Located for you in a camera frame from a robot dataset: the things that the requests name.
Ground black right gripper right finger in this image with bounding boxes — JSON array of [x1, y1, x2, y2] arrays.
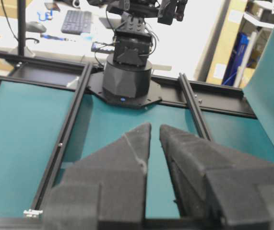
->
[[160, 125, 274, 230]]

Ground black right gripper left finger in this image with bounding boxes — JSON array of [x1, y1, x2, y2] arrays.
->
[[44, 123, 151, 230]]

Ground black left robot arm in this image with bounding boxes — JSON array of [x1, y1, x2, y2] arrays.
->
[[88, 0, 187, 108]]

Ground silver metal corner fitting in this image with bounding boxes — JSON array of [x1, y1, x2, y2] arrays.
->
[[23, 209, 44, 219]]

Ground blue box on shelf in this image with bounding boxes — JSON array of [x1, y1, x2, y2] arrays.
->
[[222, 33, 249, 86]]

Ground cardboard box stack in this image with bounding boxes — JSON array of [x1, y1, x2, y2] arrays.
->
[[206, 0, 247, 85]]

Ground dark computer keyboard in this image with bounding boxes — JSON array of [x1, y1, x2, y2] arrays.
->
[[61, 10, 92, 35]]

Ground grey computer mouse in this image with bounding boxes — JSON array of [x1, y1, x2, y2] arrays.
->
[[26, 21, 47, 33]]

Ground black monitor stand pole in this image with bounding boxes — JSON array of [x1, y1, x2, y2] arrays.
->
[[9, 0, 35, 58]]

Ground black aluminium rail centre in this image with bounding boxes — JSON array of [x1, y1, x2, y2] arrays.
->
[[30, 63, 93, 210]]

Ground black aluminium rail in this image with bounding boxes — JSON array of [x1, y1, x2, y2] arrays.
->
[[30, 63, 93, 210], [179, 73, 213, 141]]

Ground black frame crossbar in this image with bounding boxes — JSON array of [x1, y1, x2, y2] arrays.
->
[[0, 51, 256, 119]]

